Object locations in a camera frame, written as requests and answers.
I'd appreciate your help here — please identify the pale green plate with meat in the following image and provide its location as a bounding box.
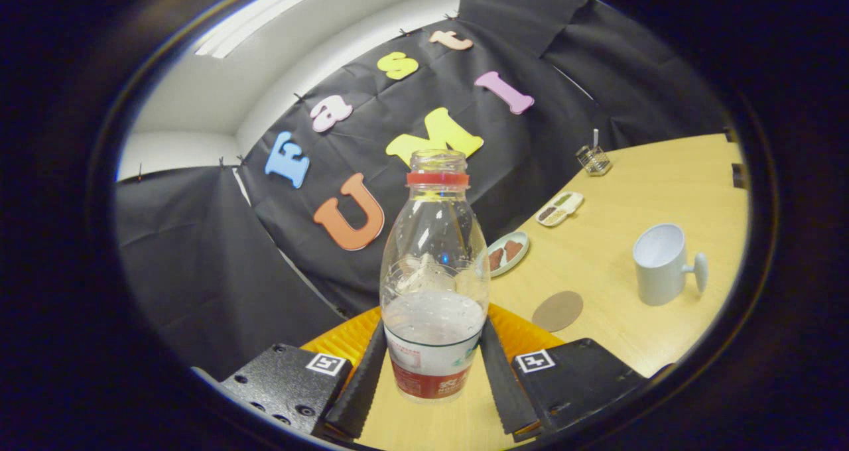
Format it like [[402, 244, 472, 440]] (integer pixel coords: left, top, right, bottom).
[[486, 231, 530, 278]]

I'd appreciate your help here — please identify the pale grey cup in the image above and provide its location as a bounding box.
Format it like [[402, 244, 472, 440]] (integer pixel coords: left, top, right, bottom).
[[632, 223, 709, 306]]

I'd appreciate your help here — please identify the round brown coaster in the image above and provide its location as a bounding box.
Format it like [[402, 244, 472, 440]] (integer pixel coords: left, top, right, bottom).
[[532, 290, 584, 333]]

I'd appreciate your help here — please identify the wire mesh utensil holder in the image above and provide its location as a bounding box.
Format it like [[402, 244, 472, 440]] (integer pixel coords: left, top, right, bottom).
[[576, 145, 612, 176]]

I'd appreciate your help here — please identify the white divided snack dish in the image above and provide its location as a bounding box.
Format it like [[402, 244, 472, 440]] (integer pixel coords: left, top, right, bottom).
[[535, 191, 585, 227]]

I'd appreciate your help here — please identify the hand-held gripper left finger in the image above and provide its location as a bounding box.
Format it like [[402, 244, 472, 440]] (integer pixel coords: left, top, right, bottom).
[[219, 305, 389, 442]]

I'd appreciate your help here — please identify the wooden table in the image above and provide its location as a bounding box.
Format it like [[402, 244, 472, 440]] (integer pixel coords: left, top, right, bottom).
[[302, 133, 750, 450]]

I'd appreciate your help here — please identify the long ceiling light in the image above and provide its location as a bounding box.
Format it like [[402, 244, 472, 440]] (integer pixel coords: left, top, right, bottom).
[[194, 0, 339, 59]]

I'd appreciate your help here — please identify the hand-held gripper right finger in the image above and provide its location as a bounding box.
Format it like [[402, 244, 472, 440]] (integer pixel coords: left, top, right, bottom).
[[478, 302, 649, 442]]

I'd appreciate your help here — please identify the clear plastic bottle red label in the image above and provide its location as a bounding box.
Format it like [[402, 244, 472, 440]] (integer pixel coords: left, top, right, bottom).
[[379, 149, 491, 403]]

